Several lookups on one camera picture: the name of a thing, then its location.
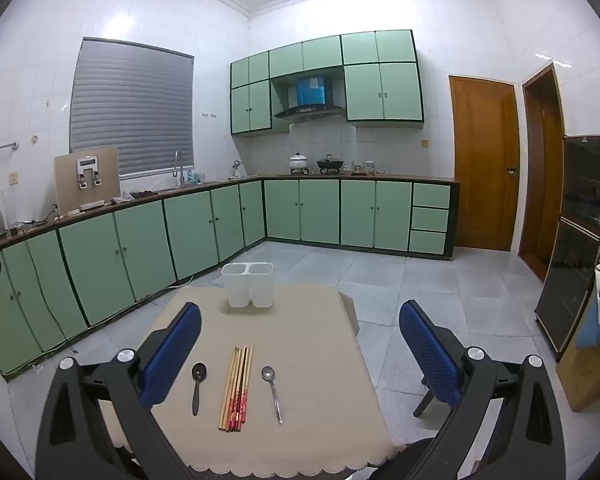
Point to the black wok with lid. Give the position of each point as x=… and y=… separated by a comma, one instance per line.
x=329, y=163

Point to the white two-compartment utensil holder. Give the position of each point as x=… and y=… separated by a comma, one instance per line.
x=240, y=290

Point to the green kitchen cabinets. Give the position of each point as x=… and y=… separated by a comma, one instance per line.
x=380, y=90
x=130, y=260

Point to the small wall tap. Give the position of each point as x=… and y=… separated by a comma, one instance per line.
x=236, y=167

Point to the green upper kitchen cabinets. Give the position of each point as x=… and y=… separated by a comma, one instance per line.
x=380, y=90

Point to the brown cardboard board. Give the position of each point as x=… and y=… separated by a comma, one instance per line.
x=65, y=185

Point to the brown wooden door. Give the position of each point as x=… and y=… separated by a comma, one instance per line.
x=480, y=160

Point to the glass jars on counter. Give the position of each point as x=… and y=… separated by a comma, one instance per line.
x=369, y=167

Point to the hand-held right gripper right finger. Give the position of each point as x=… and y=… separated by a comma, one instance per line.
x=427, y=355

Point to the black chopstick gold band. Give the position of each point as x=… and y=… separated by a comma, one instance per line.
x=244, y=387

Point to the metal sink faucet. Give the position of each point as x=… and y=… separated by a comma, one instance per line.
x=179, y=167

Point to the brown wooden doorway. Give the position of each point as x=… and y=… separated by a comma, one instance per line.
x=535, y=185

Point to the green lower kitchen cabinets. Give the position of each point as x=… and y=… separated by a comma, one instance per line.
x=130, y=260

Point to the grey window blind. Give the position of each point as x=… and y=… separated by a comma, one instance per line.
x=130, y=110

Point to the light wooden board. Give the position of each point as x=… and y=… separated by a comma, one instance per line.
x=587, y=380

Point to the black glass display cabinet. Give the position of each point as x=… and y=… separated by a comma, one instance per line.
x=570, y=270

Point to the red flowered bamboo chopstick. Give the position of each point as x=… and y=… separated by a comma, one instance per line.
x=240, y=387
x=248, y=382

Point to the range hood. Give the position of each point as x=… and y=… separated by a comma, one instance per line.
x=310, y=102

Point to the white cooking pot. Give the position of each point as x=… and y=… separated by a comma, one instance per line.
x=298, y=162

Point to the black spoon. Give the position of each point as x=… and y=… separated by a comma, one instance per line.
x=199, y=372

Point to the white power strip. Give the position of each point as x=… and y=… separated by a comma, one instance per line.
x=92, y=205

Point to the white wall-mount water purifier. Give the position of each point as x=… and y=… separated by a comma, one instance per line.
x=89, y=170

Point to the yellowed wall socket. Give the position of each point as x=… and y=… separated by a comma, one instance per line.
x=13, y=178

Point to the metal spoon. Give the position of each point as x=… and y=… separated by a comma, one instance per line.
x=268, y=373

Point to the blue cloth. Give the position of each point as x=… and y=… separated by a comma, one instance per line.
x=592, y=330

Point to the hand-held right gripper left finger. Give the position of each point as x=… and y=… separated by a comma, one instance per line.
x=175, y=355

